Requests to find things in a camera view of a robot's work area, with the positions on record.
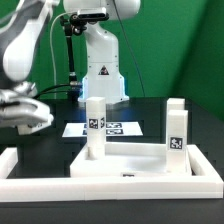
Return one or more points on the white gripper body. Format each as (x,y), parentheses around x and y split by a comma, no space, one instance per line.
(18,110)

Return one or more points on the white desk top tray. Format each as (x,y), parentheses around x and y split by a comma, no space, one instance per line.
(123,159)

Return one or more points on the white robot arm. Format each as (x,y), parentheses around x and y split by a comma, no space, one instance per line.
(93,55)

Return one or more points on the marker tag sheet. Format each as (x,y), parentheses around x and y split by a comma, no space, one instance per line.
(112,129)

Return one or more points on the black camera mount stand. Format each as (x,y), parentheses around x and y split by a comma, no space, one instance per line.
(70,30)

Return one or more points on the camera on stand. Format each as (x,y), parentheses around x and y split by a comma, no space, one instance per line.
(94,14)

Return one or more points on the white U-shaped frame fence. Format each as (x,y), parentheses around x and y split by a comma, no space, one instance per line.
(204,182)

